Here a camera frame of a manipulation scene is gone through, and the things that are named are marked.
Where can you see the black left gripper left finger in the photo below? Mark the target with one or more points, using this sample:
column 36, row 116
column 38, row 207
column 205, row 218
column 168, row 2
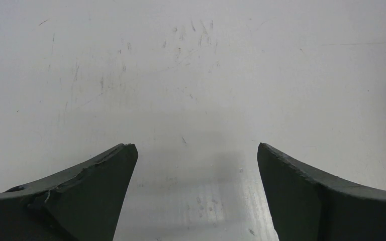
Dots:
column 82, row 202

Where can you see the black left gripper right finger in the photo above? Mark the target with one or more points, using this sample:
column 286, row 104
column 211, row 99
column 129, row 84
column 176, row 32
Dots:
column 307, row 203

